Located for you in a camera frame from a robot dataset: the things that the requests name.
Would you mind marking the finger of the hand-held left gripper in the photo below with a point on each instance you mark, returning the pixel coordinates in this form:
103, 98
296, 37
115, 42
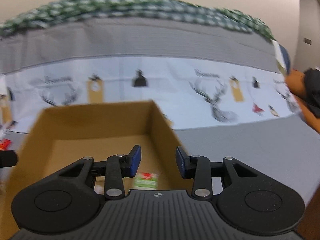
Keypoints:
7, 158

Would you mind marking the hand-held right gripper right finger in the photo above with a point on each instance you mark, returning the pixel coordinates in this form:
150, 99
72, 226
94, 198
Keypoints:
180, 160

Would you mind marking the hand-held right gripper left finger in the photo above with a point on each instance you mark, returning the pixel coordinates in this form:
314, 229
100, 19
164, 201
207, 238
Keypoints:
135, 160

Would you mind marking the white green snack packet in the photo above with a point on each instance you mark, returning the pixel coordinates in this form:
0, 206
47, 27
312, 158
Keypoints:
146, 181

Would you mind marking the brown cardboard box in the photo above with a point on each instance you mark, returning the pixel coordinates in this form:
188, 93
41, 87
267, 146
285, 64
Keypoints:
87, 120

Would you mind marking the red snack packet blue edge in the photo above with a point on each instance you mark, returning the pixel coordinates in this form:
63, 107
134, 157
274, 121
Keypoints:
3, 144

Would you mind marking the grey deer print bedsheet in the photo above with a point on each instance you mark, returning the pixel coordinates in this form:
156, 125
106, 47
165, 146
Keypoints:
155, 42

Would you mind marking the white patterned pillow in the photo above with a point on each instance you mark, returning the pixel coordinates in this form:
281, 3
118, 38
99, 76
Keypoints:
281, 55

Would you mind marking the black bag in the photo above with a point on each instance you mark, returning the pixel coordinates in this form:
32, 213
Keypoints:
312, 90

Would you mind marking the green checkered blanket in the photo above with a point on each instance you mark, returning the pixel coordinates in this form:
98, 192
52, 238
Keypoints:
125, 7

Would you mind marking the wall socket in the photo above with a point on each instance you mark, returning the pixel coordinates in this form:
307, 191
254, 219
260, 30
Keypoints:
307, 41

